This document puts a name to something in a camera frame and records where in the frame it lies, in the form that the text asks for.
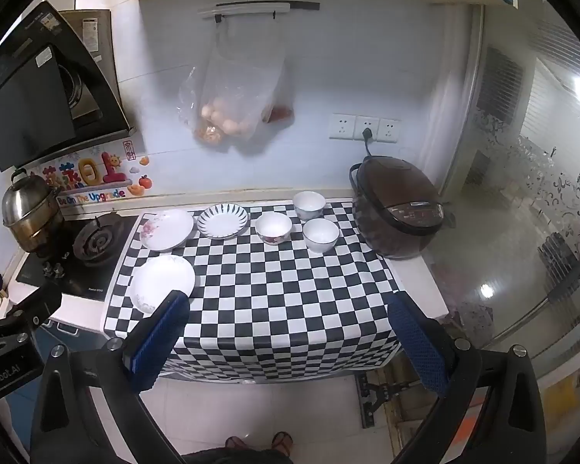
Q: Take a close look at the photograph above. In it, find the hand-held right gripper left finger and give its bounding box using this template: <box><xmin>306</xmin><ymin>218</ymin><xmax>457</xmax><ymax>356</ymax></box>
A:
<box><xmin>31</xmin><ymin>290</ymin><xmax>191</xmax><ymax>464</ymax></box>

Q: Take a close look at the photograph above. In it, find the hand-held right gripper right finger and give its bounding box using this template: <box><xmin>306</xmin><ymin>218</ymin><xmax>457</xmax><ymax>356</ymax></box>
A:
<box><xmin>387</xmin><ymin>292</ymin><xmax>548</xmax><ymax>464</ymax></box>

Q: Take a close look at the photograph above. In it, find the white plate with faint flowers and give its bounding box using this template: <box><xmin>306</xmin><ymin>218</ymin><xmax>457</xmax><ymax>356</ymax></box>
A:
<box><xmin>129</xmin><ymin>254</ymin><xmax>196</xmax><ymax>314</ymax></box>

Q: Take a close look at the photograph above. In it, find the pink floral plate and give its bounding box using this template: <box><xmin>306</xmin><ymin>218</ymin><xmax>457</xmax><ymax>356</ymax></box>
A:
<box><xmin>139</xmin><ymin>209</ymin><xmax>195</xmax><ymax>252</ymax></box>

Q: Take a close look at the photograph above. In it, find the striped rim plate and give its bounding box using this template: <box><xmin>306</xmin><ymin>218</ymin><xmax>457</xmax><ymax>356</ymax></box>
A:
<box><xmin>196</xmin><ymin>203</ymin><xmax>249</xmax><ymax>241</ymax></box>

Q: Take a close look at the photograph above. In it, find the white bowl with thin rim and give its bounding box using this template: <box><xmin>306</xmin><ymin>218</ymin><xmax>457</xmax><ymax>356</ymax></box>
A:
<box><xmin>303</xmin><ymin>218</ymin><xmax>340</xmax><ymax>253</ymax></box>

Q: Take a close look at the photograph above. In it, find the white bowl with blue print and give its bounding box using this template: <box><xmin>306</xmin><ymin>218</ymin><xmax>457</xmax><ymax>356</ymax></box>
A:
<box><xmin>292</xmin><ymin>191</ymin><xmax>326</xmax><ymax>222</ymax></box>

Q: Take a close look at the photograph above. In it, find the blue base cabinet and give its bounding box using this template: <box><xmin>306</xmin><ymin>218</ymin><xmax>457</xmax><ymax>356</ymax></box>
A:
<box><xmin>0</xmin><ymin>316</ymin><xmax>109</xmax><ymax>440</ymax></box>

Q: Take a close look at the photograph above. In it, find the black glass gas stove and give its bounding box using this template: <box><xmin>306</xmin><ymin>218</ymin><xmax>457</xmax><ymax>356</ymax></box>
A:
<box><xmin>15</xmin><ymin>213</ymin><xmax>141</xmax><ymax>298</ymax></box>

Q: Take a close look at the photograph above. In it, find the round gas burner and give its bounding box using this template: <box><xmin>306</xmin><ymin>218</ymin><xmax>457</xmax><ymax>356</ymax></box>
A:
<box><xmin>72</xmin><ymin>217</ymin><xmax>126</xmax><ymax>266</ymax></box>

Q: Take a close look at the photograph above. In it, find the steel steamer pot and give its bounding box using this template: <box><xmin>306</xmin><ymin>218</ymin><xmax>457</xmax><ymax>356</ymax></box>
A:
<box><xmin>1</xmin><ymin>169</ymin><xmax>66</xmax><ymax>252</ymax></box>

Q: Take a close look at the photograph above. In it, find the black white checkered cloth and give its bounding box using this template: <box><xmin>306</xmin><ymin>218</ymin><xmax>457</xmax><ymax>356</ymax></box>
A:
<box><xmin>104</xmin><ymin>198</ymin><xmax>402</xmax><ymax>382</ymax></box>

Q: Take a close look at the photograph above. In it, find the brown rice cooker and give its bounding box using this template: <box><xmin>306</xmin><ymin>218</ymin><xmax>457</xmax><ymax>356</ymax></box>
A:
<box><xmin>350</xmin><ymin>155</ymin><xmax>457</xmax><ymax>259</ymax></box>

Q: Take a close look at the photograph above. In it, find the person's right foot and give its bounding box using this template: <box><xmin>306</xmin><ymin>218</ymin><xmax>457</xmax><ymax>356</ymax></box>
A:
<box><xmin>272</xmin><ymin>431</ymin><xmax>295</xmax><ymax>455</ymax></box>

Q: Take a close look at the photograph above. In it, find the patterned glass sliding door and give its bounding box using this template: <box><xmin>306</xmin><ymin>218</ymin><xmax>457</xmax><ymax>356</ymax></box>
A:
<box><xmin>440</xmin><ymin>5</ymin><xmax>580</xmax><ymax>382</ymax></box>

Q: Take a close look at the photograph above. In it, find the black range hood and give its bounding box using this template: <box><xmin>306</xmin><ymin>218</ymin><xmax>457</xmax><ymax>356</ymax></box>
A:
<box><xmin>0</xmin><ymin>0</ymin><xmax>136</xmax><ymax>172</ymax></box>

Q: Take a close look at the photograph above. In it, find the clear plastic bag of eggs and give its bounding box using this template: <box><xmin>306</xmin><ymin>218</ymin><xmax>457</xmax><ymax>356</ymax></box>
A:
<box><xmin>176</xmin><ymin>22</ymin><xmax>271</xmax><ymax>148</ymax></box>

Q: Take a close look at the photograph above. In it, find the clear plastic bag red item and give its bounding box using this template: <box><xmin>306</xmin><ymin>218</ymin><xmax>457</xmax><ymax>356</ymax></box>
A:
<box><xmin>232</xmin><ymin>14</ymin><xmax>295</xmax><ymax>155</ymax></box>

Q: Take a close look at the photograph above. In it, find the black metal bracket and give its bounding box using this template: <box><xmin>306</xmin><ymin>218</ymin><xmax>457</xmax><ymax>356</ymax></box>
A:
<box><xmin>355</xmin><ymin>371</ymin><xmax>404</xmax><ymax>428</ymax></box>

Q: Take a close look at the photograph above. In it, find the colourful wall sticker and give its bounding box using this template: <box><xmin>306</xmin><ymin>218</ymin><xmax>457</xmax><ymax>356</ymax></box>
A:
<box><xmin>41</xmin><ymin>152</ymin><xmax>153</xmax><ymax>208</ymax></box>

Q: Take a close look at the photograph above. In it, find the white wall outlet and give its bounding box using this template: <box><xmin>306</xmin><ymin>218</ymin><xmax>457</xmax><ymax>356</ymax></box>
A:
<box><xmin>378</xmin><ymin>117</ymin><xmax>401</xmax><ymax>144</ymax></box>
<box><xmin>329</xmin><ymin>113</ymin><xmax>356</xmax><ymax>140</ymax></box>
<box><xmin>355</xmin><ymin>116</ymin><xmax>380</xmax><ymax>142</ymax></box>

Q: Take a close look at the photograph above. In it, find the wall hook rail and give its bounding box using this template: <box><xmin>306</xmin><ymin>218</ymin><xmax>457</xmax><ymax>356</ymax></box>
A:
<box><xmin>198</xmin><ymin>1</ymin><xmax>321</xmax><ymax>21</ymax></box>

